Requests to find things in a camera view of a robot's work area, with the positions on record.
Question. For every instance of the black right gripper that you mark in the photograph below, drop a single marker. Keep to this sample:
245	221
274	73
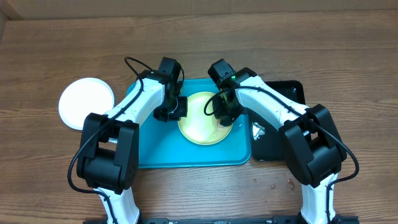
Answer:
222	113

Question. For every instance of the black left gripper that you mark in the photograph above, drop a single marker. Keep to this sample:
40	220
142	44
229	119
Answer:
182	111

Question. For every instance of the yellow plate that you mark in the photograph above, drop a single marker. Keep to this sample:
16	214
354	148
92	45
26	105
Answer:
199	128

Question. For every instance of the pink white plate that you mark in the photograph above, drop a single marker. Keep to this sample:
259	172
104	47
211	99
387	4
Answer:
82	97

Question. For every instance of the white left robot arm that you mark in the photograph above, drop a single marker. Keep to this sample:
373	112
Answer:
108	156

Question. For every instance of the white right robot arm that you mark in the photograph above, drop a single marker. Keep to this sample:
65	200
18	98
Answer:
311	144

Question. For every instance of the teal serving tray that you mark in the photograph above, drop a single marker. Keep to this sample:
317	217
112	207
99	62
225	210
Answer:
162	145

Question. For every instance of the black water tray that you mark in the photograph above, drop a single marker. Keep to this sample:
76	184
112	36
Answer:
265	139

